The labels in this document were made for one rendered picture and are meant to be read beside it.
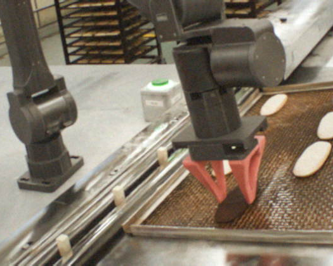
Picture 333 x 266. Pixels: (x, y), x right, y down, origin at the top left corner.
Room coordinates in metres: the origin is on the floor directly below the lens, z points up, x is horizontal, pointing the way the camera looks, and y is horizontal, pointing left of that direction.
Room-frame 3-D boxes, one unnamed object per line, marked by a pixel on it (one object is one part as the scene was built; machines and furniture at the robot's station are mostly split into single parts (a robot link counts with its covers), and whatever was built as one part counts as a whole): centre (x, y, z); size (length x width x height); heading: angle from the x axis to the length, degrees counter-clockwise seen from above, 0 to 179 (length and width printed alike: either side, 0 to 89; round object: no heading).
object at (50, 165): (0.87, 0.23, 0.86); 0.12 x 0.09 x 0.08; 154
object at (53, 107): (0.85, 0.21, 0.94); 0.09 x 0.05 x 0.10; 42
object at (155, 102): (1.08, 0.00, 0.84); 0.08 x 0.08 x 0.11; 58
